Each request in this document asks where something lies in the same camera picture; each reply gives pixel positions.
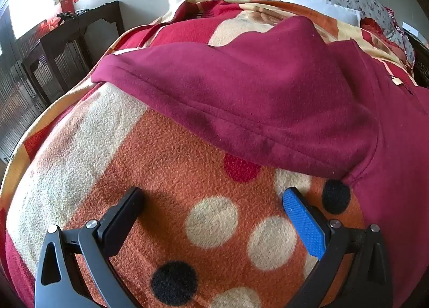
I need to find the orange dotted fleece blanket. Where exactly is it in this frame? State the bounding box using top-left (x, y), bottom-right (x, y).
top-left (0, 0), bottom-right (419, 308)

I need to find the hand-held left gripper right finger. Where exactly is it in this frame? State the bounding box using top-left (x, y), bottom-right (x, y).
top-left (282, 187), bottom-right (393, 308)

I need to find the maroon fleece garment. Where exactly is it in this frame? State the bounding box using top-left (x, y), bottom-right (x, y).
top-left (91, 16), bottom-right (429, 308)

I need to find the white box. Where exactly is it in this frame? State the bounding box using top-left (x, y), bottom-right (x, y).
top-left (401, 22), bottom-right (420, 37)

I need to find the white pillow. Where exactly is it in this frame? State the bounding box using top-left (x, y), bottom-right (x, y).
top-left (279, 0), bottom-right (362, 26)

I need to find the carved dark wooden headboard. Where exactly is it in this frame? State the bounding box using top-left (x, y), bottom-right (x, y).
top-left (402, 27), bottom-right (429, 89)

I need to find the red cushion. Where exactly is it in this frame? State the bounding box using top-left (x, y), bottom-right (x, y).
top-left (360, 7), bottom-right (403, 48)

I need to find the dark wooden side cabinet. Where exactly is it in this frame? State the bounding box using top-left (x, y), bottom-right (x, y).
top-left (21, 1), bottom-right (125, 102)

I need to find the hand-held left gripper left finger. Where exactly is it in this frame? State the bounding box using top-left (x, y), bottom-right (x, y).
top-left (34, 186), bottom-right (145, 308)

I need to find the dark wooden wardrobe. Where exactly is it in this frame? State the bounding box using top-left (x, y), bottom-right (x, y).
top-left (0, 3), bottom-right (47, 163)

